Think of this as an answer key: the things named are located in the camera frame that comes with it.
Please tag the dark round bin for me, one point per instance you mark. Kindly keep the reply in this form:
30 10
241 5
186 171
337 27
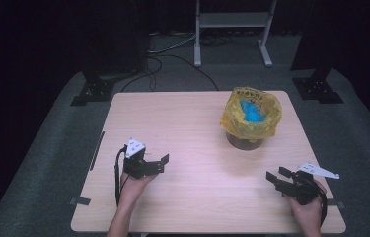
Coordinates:
243 143

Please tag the black table edge clip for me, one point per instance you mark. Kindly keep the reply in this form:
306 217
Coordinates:
337 204
80 201

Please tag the person's left hand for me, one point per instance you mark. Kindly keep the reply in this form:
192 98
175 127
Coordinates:
131 189

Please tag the white metal stand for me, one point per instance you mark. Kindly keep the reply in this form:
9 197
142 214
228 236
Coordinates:
233 19

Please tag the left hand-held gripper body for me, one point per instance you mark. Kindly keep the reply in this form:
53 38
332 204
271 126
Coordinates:
135 164

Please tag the blue crumpled glove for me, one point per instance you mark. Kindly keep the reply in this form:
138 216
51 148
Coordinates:
251 112

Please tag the yellow plastic bag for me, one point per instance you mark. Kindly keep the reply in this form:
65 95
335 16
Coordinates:
232 123

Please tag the dark curtain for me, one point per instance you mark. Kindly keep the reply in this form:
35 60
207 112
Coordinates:
24 39

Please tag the person's right hand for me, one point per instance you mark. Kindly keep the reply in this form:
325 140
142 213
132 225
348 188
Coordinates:
309 215

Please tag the black stand base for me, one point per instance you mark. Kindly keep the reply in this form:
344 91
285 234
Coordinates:
95 92
317 90

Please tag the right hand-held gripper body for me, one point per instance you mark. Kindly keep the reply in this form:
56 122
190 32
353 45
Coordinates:
302 191

